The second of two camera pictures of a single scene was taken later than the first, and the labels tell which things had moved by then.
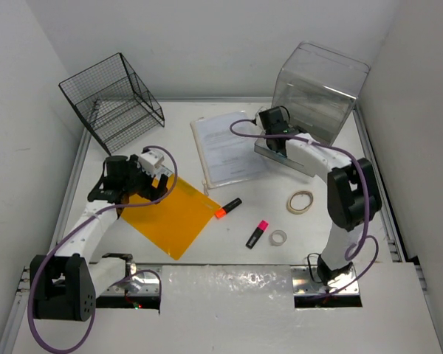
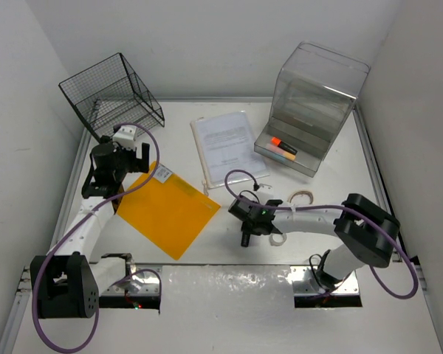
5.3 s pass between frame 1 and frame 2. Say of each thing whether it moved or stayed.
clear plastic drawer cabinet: stayed
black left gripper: moved
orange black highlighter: moved
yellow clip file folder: stayed
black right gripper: moved
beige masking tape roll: stayed
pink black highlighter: moved
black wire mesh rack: stayed
